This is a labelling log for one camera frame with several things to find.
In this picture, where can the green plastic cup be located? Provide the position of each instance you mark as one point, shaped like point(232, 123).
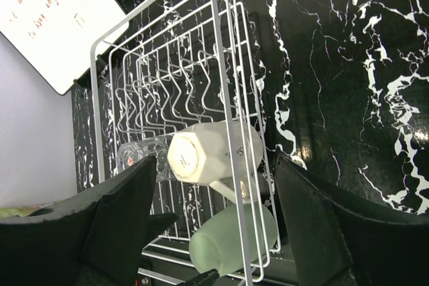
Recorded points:
point(217, 243)

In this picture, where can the white ceramic mug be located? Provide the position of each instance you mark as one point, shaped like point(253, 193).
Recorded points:
point(200, 155)

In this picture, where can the white dry-erase board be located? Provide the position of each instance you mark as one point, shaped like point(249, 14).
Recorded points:
point(55, 36)

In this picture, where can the black marble pattern mat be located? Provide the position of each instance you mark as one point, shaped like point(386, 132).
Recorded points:
point(344, 85)

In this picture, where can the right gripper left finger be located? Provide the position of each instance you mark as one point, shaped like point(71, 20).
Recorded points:
point(96, 238)

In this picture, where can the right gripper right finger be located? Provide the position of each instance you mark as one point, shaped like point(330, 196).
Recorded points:
point(339, 238)

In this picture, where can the white wire dish rack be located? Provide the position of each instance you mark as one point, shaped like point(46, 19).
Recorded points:
point(175, 63)

